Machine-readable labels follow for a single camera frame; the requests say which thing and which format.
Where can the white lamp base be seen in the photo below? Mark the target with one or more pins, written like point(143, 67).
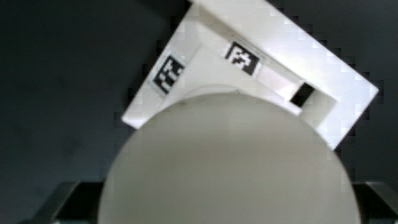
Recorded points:
point(210, 64)

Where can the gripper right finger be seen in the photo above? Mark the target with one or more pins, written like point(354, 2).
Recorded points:
point(377, 200)

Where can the white U-shaped wall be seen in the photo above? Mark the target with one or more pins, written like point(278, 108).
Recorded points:
point(344, 90)

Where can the white lamp bulb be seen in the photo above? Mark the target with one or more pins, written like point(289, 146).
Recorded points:
point(226, 164)

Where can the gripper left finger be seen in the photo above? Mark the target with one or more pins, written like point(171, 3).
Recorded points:
point(72, 204)

